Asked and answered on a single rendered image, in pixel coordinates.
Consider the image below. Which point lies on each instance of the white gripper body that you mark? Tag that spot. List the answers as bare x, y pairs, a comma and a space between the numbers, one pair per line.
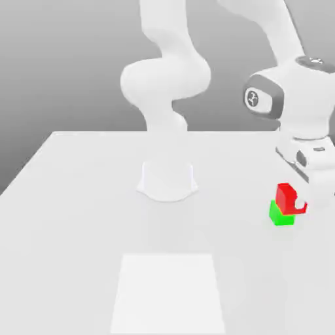
320, 179

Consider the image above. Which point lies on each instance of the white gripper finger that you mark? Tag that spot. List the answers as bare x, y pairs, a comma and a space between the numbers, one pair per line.
301, 201

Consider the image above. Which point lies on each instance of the small red cube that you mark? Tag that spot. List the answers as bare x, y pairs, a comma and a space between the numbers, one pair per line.
284, 197

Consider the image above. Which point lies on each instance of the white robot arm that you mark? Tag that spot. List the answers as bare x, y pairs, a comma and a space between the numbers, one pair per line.
167, 78

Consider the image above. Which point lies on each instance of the small green cube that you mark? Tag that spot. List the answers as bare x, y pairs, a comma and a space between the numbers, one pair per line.
278, 217

